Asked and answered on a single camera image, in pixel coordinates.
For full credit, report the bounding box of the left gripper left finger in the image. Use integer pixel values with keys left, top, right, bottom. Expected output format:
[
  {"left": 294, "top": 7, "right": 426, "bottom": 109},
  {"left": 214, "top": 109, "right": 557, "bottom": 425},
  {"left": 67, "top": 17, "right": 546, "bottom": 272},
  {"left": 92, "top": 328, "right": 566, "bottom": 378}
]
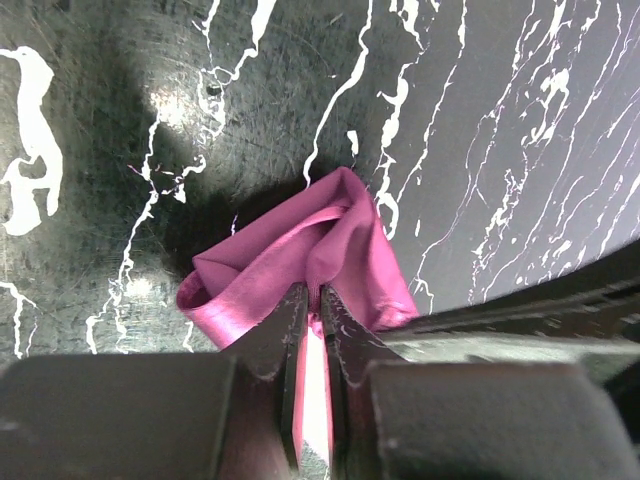
[{"left": 219, "top": 283, "right": 309, "bottom": 473}]

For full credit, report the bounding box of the purple cloth napkin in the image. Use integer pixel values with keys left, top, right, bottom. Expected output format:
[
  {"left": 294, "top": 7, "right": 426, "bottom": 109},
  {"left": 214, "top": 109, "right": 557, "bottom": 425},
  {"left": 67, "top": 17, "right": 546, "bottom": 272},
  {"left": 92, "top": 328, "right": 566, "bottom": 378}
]
[{"left": 176, "top": 167, "right": 418, "bottom": 463}]

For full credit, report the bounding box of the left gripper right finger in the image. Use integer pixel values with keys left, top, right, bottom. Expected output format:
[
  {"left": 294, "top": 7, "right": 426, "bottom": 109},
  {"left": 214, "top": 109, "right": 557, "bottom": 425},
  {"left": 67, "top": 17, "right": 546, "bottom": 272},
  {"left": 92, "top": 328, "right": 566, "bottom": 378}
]
[{"left": 320, "top": 286, "right": 407, "bottom": 479}]

